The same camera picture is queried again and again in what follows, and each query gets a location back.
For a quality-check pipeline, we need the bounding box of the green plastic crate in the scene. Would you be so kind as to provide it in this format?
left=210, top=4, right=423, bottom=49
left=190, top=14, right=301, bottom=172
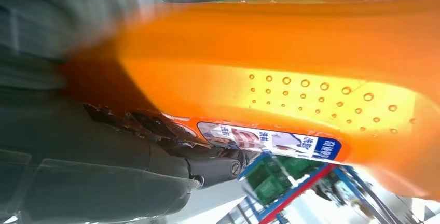
left=245, top=154, right=325, bottom=206

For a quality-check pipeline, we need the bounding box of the red metal bar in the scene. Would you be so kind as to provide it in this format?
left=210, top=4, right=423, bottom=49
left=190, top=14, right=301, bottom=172
left=257, top=163, right=336, bottom=224

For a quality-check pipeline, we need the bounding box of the blue metal rack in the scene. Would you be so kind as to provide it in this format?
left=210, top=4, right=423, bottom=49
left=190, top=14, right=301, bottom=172
left=227, top=153, right=406, bottom=224

